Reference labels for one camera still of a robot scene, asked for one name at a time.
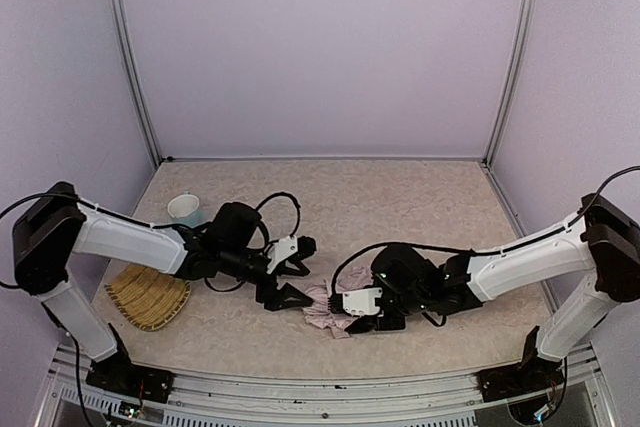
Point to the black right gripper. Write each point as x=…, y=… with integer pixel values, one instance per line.
x=380, y=315

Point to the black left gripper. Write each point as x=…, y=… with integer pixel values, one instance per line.
x=273, y=285

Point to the pink folding umbrella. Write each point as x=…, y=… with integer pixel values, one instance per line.
x=353, y=277

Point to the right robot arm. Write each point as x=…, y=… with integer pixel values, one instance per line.
x=600, y=240

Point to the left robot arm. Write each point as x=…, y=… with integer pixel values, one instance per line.
x=59, y=223

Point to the light blue white mug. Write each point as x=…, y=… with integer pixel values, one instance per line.
x=186, y=209

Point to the woven bamboo tray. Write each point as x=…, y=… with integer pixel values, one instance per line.
x=147, y=298

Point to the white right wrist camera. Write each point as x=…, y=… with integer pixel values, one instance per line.
x=357, y=303

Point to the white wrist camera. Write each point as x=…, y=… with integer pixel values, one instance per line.
x=302, y=247
x=357, y=303

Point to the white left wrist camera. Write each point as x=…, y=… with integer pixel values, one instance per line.
x=302, y=247

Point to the front aluminium rail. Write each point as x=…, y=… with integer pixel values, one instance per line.
x=441, y=399

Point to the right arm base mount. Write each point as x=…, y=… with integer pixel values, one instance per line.
x=509, y=381

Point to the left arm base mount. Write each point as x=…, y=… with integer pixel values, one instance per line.
x=136, y=381

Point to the left aluminium frame post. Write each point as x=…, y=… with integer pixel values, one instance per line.
x=134, y=83

